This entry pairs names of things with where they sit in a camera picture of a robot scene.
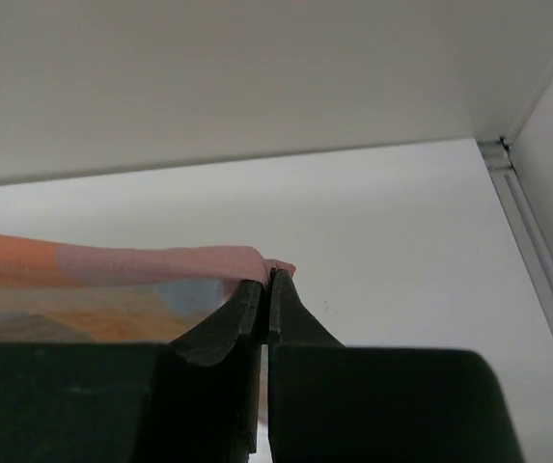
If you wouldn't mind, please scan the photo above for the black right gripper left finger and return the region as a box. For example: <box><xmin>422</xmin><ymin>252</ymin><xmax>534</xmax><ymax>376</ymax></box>
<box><xmin>0</xmin><ymin>281</ymin><xmax>263</xmax><ymax>462</ymax></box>

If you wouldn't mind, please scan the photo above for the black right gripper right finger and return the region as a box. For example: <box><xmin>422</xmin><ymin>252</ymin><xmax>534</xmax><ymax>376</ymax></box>
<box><xmin>267</xmin><ymin>270</ymin><xmax>524</xmax><ymax>463</ymax></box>

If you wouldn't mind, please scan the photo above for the checkered orange blue cloth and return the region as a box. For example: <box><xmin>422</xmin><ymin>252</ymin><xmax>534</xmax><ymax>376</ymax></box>
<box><xmin>0</xmin><ymin>235</ymin><xmax>295</xmax><ymax>342</ymax></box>

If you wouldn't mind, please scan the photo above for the aluminium frame rail right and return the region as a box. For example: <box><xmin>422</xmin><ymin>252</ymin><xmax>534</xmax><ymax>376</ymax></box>
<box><xmin>473</xmin><ymin>14</ymin><xmax>553</xmax><ymax>348</ymax></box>

